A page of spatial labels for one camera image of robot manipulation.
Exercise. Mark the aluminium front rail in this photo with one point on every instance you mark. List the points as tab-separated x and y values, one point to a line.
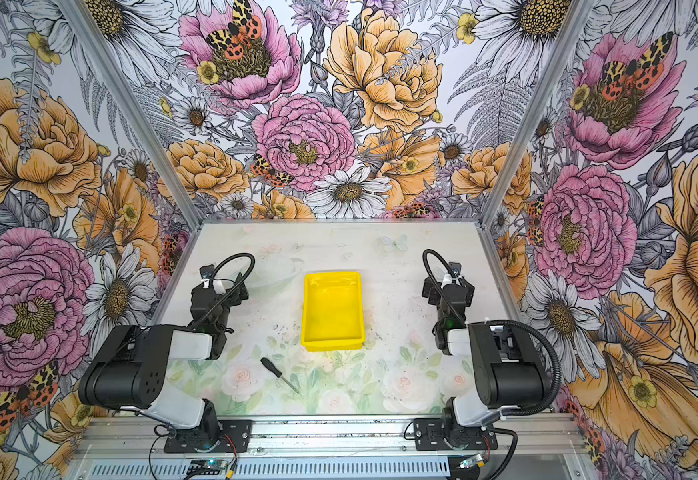
402	446

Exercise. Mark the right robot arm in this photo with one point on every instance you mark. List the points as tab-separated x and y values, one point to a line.
515	370

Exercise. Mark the yellow plastic bin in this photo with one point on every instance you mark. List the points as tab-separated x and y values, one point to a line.
333	316

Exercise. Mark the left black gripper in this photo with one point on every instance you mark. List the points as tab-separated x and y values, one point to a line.
213	278

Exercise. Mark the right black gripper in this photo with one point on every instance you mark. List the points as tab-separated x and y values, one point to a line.
451	287

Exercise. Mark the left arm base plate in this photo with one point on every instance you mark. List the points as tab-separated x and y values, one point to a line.
227	436

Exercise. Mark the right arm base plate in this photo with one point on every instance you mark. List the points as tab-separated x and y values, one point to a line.
438	434

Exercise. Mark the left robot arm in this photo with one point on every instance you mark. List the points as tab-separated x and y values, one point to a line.
129	371

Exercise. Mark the black handled screwdriver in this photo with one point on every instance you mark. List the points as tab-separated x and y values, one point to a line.
272	368

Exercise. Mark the right aluminium corner post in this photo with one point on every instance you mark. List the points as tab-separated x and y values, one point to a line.
570	32

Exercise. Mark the aluminium corner post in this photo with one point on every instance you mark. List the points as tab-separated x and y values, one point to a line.
570	32
92	41

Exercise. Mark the left aluminium corner post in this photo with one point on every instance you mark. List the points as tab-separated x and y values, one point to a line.
92	41

